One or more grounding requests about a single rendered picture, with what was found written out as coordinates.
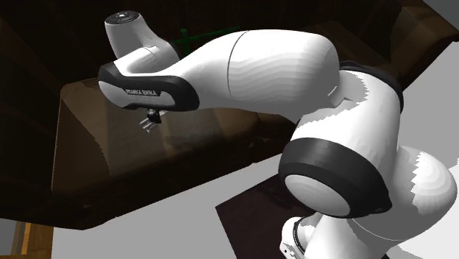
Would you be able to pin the small silver thing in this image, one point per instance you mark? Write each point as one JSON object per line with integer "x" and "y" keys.
{"x": 146, "y": 125}

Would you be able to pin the dark robot stand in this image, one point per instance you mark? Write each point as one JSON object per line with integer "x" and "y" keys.
{"x": 251, "y": 222}

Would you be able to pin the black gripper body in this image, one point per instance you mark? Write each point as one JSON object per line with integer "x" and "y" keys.
{"x": 154, "y": 115}

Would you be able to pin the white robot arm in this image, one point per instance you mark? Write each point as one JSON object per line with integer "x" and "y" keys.
{"x": 279, "y": 71}

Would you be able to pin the thin green frame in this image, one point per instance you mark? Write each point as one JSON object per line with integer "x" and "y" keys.
{"x": 200, "y": 36}

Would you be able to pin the wooden furniture piece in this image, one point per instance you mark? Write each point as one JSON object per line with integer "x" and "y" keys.
{"x": 30, "y": 240}

